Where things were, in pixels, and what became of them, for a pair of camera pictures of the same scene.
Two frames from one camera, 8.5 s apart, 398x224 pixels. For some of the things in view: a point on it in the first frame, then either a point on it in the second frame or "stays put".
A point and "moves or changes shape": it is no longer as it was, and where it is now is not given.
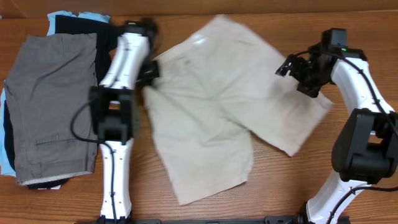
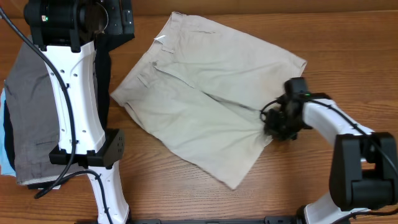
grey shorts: [48, 94] stays put
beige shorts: [215, 89] moves or changes shape
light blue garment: [6, 167] stays put
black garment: [107, 35] stays put
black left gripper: [148, 79] to [114, 12]
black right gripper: [311, 88] to [270, 126]
